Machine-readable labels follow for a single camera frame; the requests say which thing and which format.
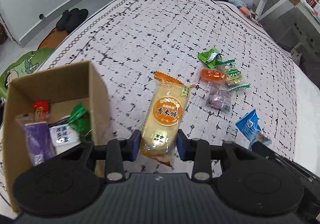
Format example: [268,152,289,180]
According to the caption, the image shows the orange rice cracker packet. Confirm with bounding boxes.
[140,71,195,167]

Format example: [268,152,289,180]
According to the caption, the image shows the blue snack packet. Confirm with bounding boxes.
[235,109,272,150]

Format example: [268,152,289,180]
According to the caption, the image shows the green snack packet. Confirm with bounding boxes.
[67,103,92,142]

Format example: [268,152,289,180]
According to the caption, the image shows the purple clear snack packet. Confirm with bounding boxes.
[206,84,232,113]

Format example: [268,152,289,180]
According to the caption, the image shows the purple snack bar packet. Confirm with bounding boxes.
[22,122,56,166]

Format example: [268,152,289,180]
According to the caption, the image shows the white black label packet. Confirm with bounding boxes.
[48,115,80,155]

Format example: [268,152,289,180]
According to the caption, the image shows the orange jelly packet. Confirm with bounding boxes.
[199,68,226,84]

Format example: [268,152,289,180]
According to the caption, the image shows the green gold candy packet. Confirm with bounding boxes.
[215,59,251,92]

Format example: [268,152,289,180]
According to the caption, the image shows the patterned white bed blanket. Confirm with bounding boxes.
[32,0,297,159]

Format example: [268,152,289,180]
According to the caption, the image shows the cardboard box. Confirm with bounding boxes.
[3,61,113,213]

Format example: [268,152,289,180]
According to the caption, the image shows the green opened candy wrapper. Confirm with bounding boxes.
[197,47,222,69]

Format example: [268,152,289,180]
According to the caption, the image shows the red snack packet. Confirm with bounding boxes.
[34,101,49,122]

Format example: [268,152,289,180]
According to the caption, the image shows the green cartoon floor mat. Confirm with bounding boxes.
[1,48,54,99]

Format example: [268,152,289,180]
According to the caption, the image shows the black slippers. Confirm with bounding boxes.
[55,8,88,34]

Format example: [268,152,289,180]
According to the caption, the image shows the blue orange plush toy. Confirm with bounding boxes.
[228,0,263,27]

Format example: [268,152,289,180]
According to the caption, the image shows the white desk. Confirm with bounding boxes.
[256,0,319,49]

